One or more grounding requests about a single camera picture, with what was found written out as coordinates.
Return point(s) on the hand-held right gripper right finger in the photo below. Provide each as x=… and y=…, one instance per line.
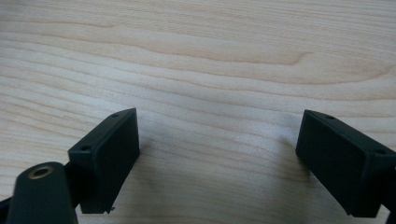
x=339, y=161

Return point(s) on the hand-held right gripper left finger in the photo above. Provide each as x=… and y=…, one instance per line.
x=107, y=161

